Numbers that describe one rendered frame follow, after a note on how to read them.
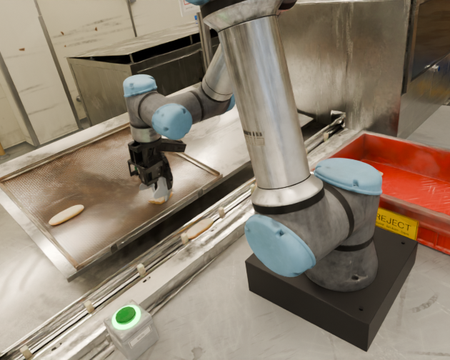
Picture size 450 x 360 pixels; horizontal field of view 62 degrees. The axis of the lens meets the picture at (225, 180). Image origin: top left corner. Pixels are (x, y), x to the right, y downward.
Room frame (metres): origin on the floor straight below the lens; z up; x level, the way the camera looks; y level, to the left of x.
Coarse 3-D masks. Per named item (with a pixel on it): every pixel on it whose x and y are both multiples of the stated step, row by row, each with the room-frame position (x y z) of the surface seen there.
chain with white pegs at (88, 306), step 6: (336, 132) 1.30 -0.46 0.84; (324, 138) 1.24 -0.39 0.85; (306, 150) 1.14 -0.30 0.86; (252, 186) 0.95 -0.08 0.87; (252, 192) 0.96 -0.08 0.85; (246, 198) 0.95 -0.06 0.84; (222, 210) 0.86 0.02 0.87; (228, 210) 0.89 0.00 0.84; (186, 234) 0.77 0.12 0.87; (186, 240) 0.77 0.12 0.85; (180, 246) 0.77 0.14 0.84; (162, 258) 0.73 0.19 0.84; (138, 270) 0.68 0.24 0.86; (144, 270) 0.68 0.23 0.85; (138, 276) 0.68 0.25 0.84; (114, 294) 0.63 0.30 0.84; (90, 306) 0.59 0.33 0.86; (96, 306) 0.60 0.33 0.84; (90, 312) 0.58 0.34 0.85; (72, 324) 0.56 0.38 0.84; (54, 336) 0.54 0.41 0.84; (48, 342) 0.53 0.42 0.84; (24, 348) 0.50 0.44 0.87; (24, 354) 0.49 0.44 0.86; (30, 354) 0.50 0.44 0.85
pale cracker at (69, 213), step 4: (72, 208) 0.89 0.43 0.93; (76, 208) 0.89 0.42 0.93; (80, 208) 0.90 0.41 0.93; (60, 212) 0.88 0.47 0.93; (64, 212) 0.88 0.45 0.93; (68, 212) 0.88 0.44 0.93; (72, 212) 0.88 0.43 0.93; (76, 212) 0.88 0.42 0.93; (56, 216) 0.86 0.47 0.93; (60, 216) 0.86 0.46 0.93; (64, 216) 0.86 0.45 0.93; (68, 216) 0.86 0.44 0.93; (72, 216) 0.87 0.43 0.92; (52, 220) 0.85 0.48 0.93; (56, 220) 0.85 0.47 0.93; (60, 220) 0.85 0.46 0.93; (64, 220) 0.85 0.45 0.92; (52, 224) 0.84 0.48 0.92; (56, 224) 0.84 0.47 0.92
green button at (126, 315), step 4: (124, 308) 0.52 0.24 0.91; (128, 308) 0.52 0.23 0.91; (132, 308) 0.52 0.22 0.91; (120, 312) 0.52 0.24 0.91; (124, 312) 0.51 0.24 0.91; (128, 312) 0.51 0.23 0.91; (132, 312) 0.51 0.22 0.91; (116, 316) 0.51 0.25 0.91; (120, 316) 0.51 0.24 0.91; (124, 316) 0.50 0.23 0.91; (128, 316) 0.50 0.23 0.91; (132, 316) 0.50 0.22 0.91; (116, 320) 0.50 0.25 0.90; (120, 320) 0.50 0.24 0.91; (124, 320) 0.49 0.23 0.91; (128, 320) 0.49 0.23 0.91; (132, 320) 0.50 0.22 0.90; (120, 324) 0.49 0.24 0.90; (124, 324) 0.49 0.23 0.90
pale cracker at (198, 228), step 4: (204, 220) 0.84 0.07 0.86; (208, 220) 0.84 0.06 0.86; (212, 220) 0.84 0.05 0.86; (196, 224) 0.82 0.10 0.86; (200, 224) 0.82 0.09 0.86; (204, 224) 0.82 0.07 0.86; (208, 224) 0.82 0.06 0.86; (192, 228) 0.81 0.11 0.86; (196, 228) 0.81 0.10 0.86; (200, 228) 0.81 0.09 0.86; (204, 228) 0.81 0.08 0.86; (188, 232) 0.80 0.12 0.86; (192, 232) 0.79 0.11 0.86; (196, 232) 0.79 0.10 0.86; (200, 232) 0.79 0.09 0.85; (188, 236) 0.78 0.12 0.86; (192, 236) 0.78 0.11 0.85
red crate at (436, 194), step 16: (368, 160) 1.08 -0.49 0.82; (384, 176) 0.96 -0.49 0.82; (400, 176) 0.95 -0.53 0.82; (416, 176) 0.93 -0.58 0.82; (384, 192) 0.88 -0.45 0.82; (400, 192) 0.87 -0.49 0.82; (416, 192) 0.86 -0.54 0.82; (432, 192) 0.84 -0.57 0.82; (448, 192) 0.83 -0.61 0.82; (432, 208) 0.78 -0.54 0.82; (448, 208) 0.77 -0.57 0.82; (416, 240) 0.66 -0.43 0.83; (432, 240) 0.64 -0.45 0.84; (448, 240) 0.61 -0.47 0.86
